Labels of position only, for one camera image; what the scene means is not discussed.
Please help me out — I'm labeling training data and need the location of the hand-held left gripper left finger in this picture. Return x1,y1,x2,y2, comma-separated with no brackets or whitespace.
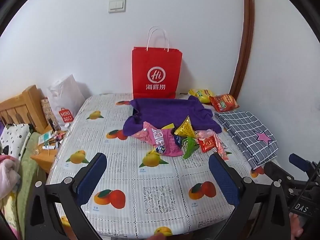
25,152,108,240

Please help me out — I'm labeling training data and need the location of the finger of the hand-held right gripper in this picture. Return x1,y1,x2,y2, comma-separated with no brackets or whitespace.
264,161,293,184
288,153,320,178

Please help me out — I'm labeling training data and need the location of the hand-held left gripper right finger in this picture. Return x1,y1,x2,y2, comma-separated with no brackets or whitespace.
208,153,292,240

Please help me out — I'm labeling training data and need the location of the light pink snack packet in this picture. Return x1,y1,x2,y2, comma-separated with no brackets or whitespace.
196,129,215,141

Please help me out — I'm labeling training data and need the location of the blue snack packet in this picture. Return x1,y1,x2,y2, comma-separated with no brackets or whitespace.
174,134,186,148

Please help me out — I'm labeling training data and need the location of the yellow triangular snack packet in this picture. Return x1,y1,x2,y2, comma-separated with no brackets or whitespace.
174,115,198,139

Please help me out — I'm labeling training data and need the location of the large pink snack packet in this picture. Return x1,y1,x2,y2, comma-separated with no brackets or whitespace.
132,121,184,158

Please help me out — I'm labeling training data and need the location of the purple cloth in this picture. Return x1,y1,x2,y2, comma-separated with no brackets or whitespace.
123,95,223,139

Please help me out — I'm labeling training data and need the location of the person's right hand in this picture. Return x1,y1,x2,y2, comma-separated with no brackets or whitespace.
289,213,304,239

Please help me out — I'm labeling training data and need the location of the small red snack packet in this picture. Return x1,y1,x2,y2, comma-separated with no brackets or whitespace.
197,135,216,153

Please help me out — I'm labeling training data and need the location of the grey checked cloth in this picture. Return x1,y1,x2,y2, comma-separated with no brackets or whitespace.
214,110,279,171

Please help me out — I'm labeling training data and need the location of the wooden nightstand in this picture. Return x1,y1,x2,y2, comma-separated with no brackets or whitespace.
30,127,67,173

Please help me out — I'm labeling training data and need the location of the green blanket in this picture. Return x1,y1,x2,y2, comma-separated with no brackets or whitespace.
0,131,48,230

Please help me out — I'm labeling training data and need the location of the fruit print tablecloth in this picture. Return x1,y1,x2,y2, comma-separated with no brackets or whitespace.
46,92,278,239

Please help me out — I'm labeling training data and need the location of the red chip bag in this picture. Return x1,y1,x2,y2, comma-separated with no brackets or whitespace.
209,94,240,113

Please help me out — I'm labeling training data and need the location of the pink cloth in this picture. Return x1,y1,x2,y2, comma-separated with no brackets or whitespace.
0,155,21,201

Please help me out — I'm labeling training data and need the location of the white plastic bag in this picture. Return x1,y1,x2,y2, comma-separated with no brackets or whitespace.
46,74,87,131

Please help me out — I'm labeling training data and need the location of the white dotted pillow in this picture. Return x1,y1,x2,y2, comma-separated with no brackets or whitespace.
0,123,32,159

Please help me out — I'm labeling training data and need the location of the yellow chip bag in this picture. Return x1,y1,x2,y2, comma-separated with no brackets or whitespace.
188,88,216,104

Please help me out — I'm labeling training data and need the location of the wooden headboard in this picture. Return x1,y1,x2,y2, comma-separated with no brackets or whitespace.
0,85,49,133

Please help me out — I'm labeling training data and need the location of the red paper bag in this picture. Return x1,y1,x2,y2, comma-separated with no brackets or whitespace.
132,26,183,100

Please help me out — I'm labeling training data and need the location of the black cable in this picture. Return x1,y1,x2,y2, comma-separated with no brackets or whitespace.
287,162,320,213

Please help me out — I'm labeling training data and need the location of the brown wooden door frame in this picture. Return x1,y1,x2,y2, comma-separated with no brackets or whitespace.
230,0,256,103

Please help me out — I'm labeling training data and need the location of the white light switch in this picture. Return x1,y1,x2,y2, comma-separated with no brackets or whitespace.
108,0,126,13

